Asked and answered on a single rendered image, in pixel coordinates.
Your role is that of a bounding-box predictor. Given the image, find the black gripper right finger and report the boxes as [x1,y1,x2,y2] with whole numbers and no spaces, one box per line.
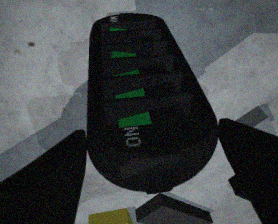
[218,118,278,224]

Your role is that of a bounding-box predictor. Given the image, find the yellow rectangular block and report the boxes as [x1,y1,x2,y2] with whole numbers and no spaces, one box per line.
[88,208,133,224]

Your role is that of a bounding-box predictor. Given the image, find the dark grey controller unit with rocker switches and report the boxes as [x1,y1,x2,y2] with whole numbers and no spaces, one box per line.
[86,13,218,194]

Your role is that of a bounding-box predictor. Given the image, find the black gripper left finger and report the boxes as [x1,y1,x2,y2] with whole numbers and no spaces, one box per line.
[0,130,88,224]

